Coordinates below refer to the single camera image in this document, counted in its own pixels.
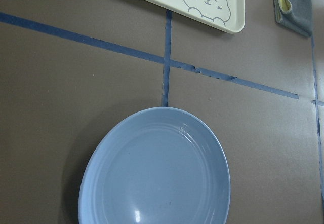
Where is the blue plate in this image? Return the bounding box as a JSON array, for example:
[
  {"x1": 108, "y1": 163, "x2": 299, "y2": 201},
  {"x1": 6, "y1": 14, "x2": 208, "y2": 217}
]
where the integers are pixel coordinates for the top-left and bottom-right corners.
[{"x1": 78, "y1": 107, "x2": 231, "y2": 223}]

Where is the grey yellow folded cloth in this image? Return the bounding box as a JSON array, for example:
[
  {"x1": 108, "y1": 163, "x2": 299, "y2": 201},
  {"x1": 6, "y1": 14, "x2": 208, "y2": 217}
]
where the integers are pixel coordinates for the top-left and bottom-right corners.
[{"x1": 273, "y1": 0, "x2": 313, "y2": 38}]

